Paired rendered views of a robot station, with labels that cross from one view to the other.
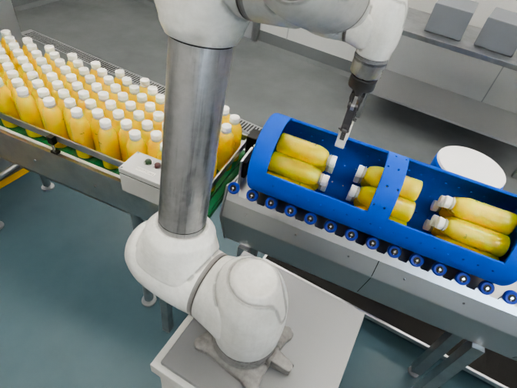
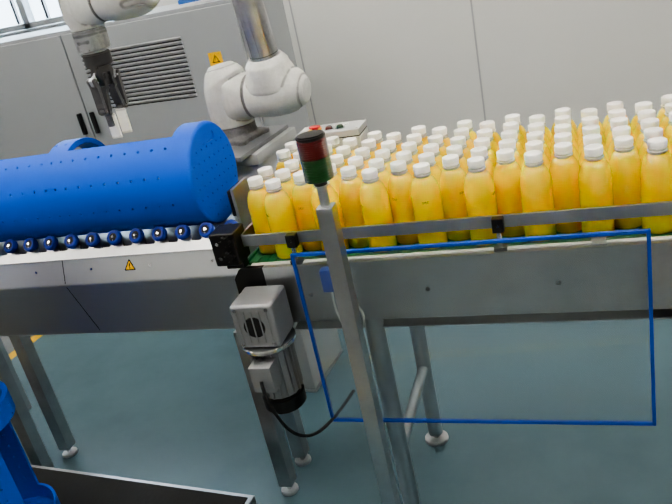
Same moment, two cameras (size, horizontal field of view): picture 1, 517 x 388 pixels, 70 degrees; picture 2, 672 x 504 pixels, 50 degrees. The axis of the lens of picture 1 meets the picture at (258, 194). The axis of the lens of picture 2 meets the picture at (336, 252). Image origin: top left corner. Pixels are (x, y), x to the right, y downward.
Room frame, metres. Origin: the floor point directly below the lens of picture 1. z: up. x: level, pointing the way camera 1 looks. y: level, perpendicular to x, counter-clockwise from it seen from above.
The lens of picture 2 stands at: (2.99, 0.47, 1.62)
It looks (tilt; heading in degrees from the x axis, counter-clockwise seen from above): 23 degrees down; 185
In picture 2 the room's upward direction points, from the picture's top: 12 degrees counter-clockwise
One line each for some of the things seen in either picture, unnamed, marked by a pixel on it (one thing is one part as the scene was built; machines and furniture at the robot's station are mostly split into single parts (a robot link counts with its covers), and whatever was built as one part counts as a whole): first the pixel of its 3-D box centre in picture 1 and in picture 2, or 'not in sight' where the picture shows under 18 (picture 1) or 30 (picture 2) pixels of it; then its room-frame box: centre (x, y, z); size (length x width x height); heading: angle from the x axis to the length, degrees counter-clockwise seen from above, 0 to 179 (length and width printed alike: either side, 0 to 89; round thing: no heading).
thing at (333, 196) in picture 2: not in sight; (328, 216); (1.32, 0.32, 0.99); 0.07 x 0.07 x 0.19
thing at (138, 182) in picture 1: (155, 180); (333, 143); (0.86, 0.34, 1.05); 0.20 x 0.10 x 0.10; 74
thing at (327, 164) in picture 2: not in sight; (317, 168); (1.53, 0.33, 1.18); 0.06 x 0.06 x 0.05
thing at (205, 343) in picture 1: (251, 339); (231, 131); (0.40, -0.05, 1.05); 0.22 x 0.18 x 0.06; 62
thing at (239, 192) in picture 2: (246, 167); (241, 204); (1.08, 0.06, 0.99); 0.10 x 0.02 x 0.12; 164
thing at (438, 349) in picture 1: (441, 346); (17, 411); (0.87, -0.97, 0.31); 0.06 x 0.06 x 0.63; 74
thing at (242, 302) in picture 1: (247, 302); (229, 93); (0.41, -0.02, 1.18); 0.18 x 0.16 x 0.22; 67
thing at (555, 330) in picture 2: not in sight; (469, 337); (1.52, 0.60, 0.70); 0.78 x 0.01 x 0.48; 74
